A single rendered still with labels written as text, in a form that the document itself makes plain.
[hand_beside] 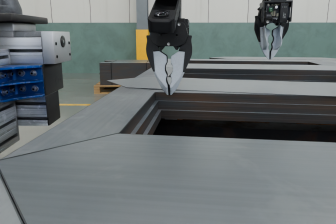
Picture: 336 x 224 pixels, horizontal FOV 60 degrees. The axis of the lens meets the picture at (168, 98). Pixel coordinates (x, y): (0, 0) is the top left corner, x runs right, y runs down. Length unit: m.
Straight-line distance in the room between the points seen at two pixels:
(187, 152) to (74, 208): 0.13
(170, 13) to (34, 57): 0.49
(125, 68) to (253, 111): 4.50
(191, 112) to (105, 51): 7.34
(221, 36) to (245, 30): 0.62
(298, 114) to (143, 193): 0.44
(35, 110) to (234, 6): 7.19
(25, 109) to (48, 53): 0.18
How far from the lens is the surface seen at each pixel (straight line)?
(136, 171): 0.26
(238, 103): 0.60
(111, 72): 5.08
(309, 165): 0.30
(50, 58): 0.88
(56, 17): 8.25
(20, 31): 0.92
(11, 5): 0.97
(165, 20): 0.49
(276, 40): 0.87
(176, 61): 0.57
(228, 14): 7.82
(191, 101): 0.60
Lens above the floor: 0.98
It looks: 12 degrees down
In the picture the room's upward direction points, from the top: straight up
